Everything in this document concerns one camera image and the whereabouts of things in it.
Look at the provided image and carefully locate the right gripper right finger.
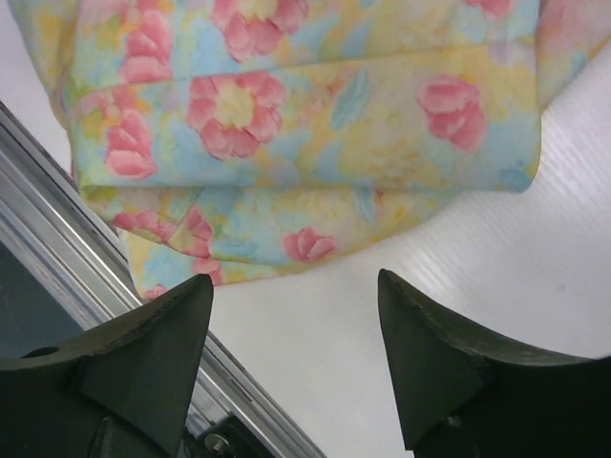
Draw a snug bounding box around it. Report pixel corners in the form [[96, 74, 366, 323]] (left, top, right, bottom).
[[377, 269, 610, 457]]

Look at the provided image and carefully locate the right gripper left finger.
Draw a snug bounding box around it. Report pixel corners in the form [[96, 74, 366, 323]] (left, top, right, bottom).
[[1, 275, 214, 457]]

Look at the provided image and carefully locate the pastel floral skirt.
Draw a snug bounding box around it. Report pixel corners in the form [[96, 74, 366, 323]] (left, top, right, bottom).
[[9, 1, 610, 300]]

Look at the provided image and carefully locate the aluminium rail frame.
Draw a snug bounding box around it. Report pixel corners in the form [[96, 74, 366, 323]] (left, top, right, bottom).
[[1, 107, 323, 457]]

